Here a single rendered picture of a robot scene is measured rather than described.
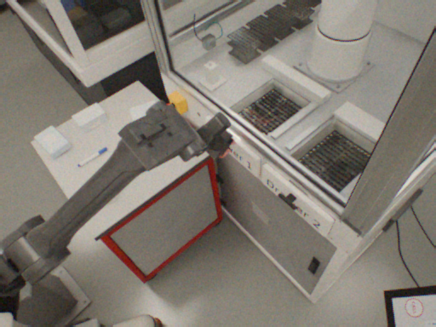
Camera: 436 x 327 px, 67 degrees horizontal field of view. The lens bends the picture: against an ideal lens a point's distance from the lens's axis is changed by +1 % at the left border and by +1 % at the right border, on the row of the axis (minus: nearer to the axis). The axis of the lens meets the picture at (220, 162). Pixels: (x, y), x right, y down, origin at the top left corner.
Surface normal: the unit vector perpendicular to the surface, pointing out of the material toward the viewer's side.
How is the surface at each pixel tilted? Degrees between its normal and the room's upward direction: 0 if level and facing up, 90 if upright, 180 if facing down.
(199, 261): 1
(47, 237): 50
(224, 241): 0
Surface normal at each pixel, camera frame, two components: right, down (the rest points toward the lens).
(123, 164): -0.30, 0.24
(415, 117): -0.76, 0.57
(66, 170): -0.08, -0.58
